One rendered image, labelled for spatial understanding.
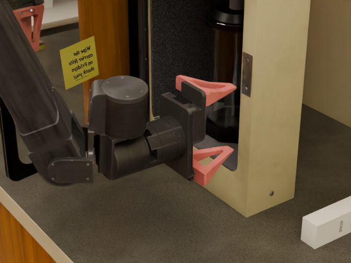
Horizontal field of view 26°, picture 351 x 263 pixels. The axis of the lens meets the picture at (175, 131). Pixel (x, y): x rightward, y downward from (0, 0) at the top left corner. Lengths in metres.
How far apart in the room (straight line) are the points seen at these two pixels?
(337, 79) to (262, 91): 0.49
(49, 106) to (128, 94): 0.09
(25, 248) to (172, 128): 0.61
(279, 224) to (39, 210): 0.41
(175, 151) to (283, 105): 0.33
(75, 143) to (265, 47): 0.39
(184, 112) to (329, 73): 0.76
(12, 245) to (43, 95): 0.72
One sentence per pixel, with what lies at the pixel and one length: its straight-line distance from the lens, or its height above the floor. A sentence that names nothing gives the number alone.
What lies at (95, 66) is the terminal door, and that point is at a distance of 1.36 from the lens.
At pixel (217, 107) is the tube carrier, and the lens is 1.36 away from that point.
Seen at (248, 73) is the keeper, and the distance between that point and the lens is 1.19.
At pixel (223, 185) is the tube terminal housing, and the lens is 1.33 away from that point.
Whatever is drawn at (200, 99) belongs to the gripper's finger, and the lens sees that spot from 0.97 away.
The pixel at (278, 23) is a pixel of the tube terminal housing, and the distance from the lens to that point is 1.18.
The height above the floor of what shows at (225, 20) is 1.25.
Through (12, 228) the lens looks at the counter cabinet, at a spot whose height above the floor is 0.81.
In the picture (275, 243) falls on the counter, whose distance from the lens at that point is 1.25.
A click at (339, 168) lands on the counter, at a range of 1.48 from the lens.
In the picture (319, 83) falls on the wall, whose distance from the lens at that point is 1.72.
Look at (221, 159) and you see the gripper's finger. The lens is 1.05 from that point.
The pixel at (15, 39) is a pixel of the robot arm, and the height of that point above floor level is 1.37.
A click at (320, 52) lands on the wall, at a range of 1.69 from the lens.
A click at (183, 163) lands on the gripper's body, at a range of 1.00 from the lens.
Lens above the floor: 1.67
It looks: 27 degrees down
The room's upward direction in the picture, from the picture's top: straight up
